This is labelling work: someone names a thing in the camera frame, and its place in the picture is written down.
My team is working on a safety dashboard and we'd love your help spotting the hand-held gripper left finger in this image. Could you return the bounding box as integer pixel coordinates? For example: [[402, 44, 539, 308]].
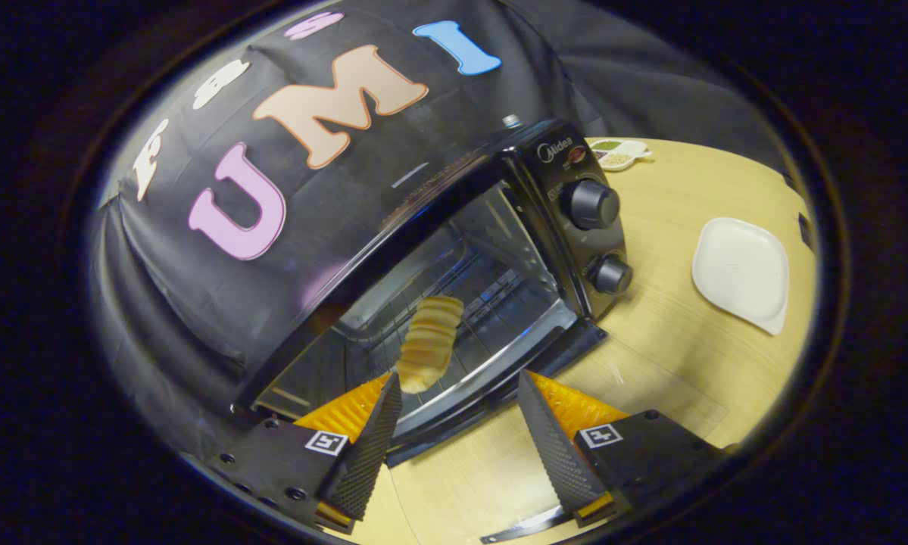
[[207, 371, 404, 534]]

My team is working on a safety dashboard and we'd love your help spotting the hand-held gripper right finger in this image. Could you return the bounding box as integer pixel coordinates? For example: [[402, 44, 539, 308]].
[[517, 369, 727, 528]]

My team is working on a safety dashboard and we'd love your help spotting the yellow spiral bread roll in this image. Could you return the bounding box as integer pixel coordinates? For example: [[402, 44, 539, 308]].
[[395, 295, 465, 394]]

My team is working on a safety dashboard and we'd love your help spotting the black toaster oven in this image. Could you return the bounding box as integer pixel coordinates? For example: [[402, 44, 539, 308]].
[[230, 117, 636, 466]]

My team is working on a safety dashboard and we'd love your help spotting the white square plate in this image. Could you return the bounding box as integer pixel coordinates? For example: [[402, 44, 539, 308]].
[[691, 217, 791, 336]]

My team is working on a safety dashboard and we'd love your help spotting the white divided snack tray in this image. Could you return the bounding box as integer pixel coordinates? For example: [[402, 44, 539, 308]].
[[588, 139, 653, 173]]

